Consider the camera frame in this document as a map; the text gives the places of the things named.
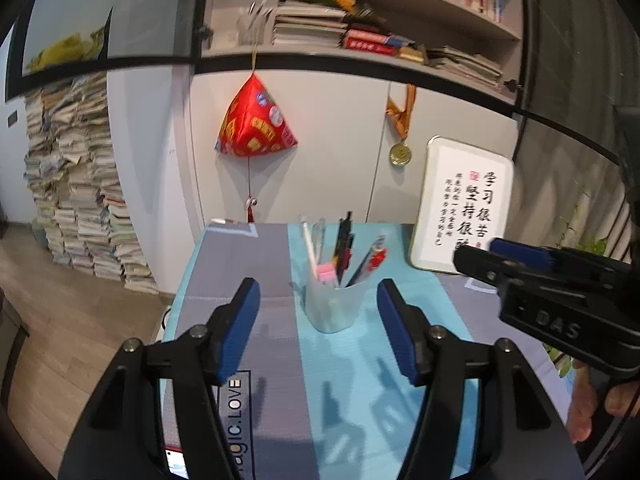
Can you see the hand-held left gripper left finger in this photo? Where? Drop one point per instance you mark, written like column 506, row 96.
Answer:
column 240, row 330

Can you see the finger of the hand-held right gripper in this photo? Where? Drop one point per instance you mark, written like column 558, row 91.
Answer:
column 520, row 252
column 480, row 265

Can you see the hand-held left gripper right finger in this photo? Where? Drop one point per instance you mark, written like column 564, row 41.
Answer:
column 400, row 330

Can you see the frosted plastic cup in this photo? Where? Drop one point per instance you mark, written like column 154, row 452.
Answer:
column 335, row 310

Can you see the clear pen with red print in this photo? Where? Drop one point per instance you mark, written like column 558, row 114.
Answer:
column 377, row 259

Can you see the dark blue pen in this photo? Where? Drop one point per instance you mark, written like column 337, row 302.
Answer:
column 351, row 255

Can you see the pink and green eraser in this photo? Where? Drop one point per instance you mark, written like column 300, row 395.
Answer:
column 327, row 275

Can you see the black pen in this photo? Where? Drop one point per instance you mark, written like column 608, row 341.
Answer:
column 341, row 250

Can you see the white translucent pen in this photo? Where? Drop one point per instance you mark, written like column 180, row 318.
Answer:
column 309, row 245

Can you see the white and green pen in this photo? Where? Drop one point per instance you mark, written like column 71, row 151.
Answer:
column 320, row 240

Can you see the person's right hand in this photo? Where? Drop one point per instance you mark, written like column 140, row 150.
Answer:
column 580, row 405

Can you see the framed calligraphy sign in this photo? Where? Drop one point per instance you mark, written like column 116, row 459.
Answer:
column 465, row 200

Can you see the green potted plant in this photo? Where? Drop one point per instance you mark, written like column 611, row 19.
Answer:
column 597, row 247

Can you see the grey and teal tablecloth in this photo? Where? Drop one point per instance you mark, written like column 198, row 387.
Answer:
column 340, row 385

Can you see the gold medal with striped ribbon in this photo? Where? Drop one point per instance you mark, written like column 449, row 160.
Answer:
column 401, row 155

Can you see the tall stacks of papers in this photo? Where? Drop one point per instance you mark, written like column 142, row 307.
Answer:
column 75, row 210

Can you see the red pyramid hanging ornament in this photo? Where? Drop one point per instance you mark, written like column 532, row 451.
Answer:
column 255, row 125

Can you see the red books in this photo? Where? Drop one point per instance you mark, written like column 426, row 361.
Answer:
column 367, row 41

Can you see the stack of white books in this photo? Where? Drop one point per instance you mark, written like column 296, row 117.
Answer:
column 310, row 25

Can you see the clear pen holder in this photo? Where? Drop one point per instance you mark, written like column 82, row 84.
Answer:
column 252, row 27

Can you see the yellow item behind glass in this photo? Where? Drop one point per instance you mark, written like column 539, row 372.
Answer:
column 65, row 52

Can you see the wall switch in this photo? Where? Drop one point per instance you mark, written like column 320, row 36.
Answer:
column 12, row 119

